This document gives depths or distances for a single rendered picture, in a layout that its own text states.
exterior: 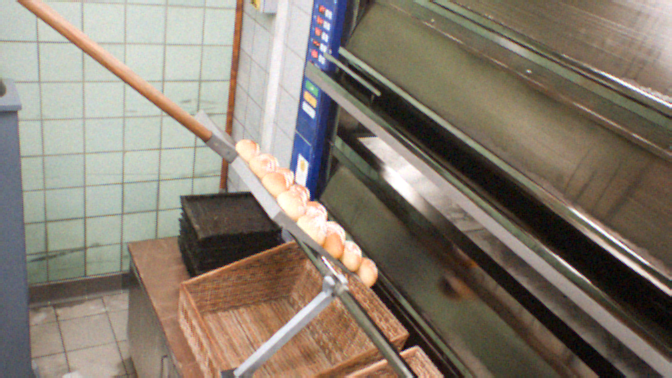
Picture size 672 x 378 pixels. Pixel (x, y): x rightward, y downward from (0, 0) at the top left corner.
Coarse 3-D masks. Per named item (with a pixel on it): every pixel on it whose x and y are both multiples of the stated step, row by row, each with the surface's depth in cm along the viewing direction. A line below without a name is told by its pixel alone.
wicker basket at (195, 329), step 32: (256, 256) 222; (288, 256) 229; (192, 288) 216; (224, 288) 222; (256, 288) 229; (288, 288) 236; (320, 288) 226; (352, 288) 212; (192, 320) 207; (224, 320) 223; (256, 320) 226; (288, 320) 228; (320, 320) 223; (352, 320) 210; (384, 320) 199; (224, 352) 210; (288, 352) 215; (320, 352) 217; (352, 352) 208
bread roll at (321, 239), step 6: (306, 216) 164; (312, 216) 163; (318, 216) 164; (300, 222) 163; (306, 222) 162; (312, 222) 161; (318, 222) 161; (324, 222) 163; (306, 228) 161; (312, 228) 160; (318, 228) 160; (324, 228) 161; (312, 234) 160; (318, 234) 160; (324, 234) 160; (318, 240) 160; (324, 240) 161
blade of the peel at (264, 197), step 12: (204, 120) 185; (216, 132) 178; (240, 156) 191; (240, 168) 164; (252, 180) 159; (252, 192) 157; (264, 192) 154; (264, 204) 152; (276, 204) 170; (276, 216) 148; (288, 228) 152; (300, 228) 153; (312, 240) 157; (324, 252) 160; (336, 264) 164
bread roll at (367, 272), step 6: (366, 258) 180; (360, 264) 177; (366, 264) 177; (372, 264) 178; (360, 270) 176; (366, 270) 176; (372, 270) 176; (360, 276) 176; (366, 276) 175; (372, 276) 176; (366, 282) 175; (372, 282) 176
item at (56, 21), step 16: (16, 0) 129; (32, 0) 130; (48, 16) 133; (64, 32) 135; (80, 32) 137; (80, 48) 139; (96, 48) 140; (112, 64) 142; (128, 80) 146; (144, 80) 149; (144, 96) 150; (160, 96) 151; (176, 112) 154; (192, 128) 158
